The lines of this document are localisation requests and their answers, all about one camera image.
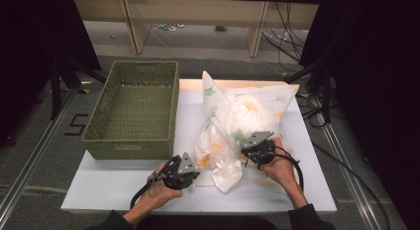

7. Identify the white cloth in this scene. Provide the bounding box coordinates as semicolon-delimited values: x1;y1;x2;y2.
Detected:
211;94;281;194

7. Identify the black curtain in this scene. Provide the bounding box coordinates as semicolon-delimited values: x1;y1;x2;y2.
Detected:
298;0;420;230
0;0;102;149

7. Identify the person's left hand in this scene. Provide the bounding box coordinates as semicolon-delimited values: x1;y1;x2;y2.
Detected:
136;163;184;213

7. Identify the blue white cord bundle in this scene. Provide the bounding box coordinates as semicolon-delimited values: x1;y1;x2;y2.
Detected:
152;23;186;32

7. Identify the person's right hand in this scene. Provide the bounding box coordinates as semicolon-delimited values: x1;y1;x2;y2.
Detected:
259;137;303;192

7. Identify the aluminium floor rail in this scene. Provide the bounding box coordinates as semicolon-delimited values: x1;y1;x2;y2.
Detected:
0;87;78;221
321;124;385;230

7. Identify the person's dark clothed torso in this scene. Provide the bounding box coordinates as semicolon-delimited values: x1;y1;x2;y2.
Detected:
135;214;291;230

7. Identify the leaf print mesh laundry bag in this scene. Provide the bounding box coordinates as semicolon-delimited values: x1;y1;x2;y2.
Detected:
194;70;300;193

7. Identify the black metal stand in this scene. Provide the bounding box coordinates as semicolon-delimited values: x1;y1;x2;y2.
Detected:
49;57;108;120
285;60;333;124

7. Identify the wooden shelf unit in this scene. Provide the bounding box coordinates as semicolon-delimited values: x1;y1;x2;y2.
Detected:
71;0;321;58

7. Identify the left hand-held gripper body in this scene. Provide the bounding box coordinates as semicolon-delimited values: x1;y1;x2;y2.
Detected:
160;152;199;190

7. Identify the bundle of black cables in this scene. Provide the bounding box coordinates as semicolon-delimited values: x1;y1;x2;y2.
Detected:
262;1;306;64

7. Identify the green woven basket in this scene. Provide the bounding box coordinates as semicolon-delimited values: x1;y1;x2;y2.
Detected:
81;59;180;161

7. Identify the right hand-held gripper cable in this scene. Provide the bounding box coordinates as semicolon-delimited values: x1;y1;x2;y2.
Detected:
261;150;305;191

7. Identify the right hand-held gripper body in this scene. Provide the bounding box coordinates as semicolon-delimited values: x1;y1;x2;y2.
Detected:
241;130;277;172

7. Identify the long black floor cable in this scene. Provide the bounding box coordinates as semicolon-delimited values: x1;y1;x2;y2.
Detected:
311;142;391;230

